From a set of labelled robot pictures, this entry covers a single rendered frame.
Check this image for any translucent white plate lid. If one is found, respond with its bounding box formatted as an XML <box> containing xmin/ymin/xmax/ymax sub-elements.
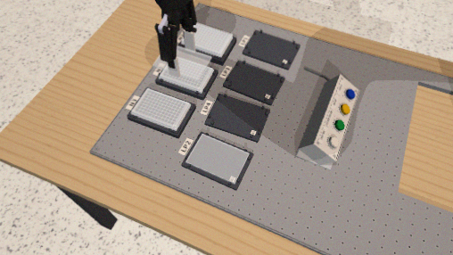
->
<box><xmin>194</xmin><ymin>22</ymin><xmax>233</xmax><ymax>56</ymax></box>

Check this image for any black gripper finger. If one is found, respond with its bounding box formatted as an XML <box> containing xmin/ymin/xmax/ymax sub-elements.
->
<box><xmin>155</xmin><ymin>12</ymin><xmax>182</xmax><ymax>78</ymax></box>
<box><xmin>180</xmin><ymin>0</ymin><xmax>197</xmax><ymax>51</ymax></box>

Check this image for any clear plastic plate lid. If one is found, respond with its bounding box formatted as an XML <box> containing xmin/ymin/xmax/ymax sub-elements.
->
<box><xmin>152</xmin><ymin>46</ymin><xmax>212</xmax><ymax>82</ymax></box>
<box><xmin>185</xmin><ymin>134</ymin><xmax>249</xmax><ymax>185</ymax></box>

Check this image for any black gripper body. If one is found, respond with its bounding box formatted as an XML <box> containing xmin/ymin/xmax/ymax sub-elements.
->
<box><xmin>155</xmin><ymin>0</ymin><xmax>190</xmax><ymax>26</ymax></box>

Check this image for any grey button panel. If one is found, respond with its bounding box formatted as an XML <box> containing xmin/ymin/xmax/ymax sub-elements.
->
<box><xmin>295</xmin><ymin>67</ymin><xmax>359</xmax><ymax>170</ymax></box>

